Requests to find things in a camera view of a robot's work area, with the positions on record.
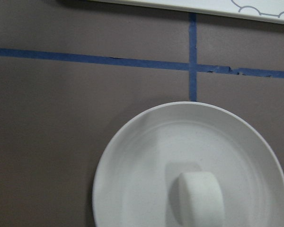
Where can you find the cream round plate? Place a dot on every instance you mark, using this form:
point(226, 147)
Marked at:
point(137, 179)

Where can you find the white steamed bun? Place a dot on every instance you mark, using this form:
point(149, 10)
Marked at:
point(200, 200)

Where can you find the white bear tray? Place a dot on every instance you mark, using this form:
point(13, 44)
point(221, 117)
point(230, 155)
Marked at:
point(271, 11)

